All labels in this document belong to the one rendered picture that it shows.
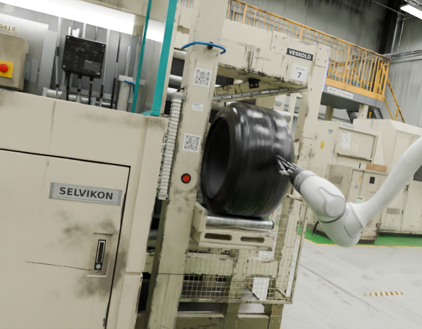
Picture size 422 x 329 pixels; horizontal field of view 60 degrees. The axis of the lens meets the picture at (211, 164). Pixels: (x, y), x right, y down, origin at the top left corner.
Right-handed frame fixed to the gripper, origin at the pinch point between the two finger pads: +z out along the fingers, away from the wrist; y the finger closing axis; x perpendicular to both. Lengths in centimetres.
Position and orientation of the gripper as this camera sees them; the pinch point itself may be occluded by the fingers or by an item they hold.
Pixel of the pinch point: (280, 161)
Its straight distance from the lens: 151.7
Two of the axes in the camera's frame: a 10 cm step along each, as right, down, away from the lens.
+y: -9.4, -1.4, -3.1
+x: -2.4, 9.2, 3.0
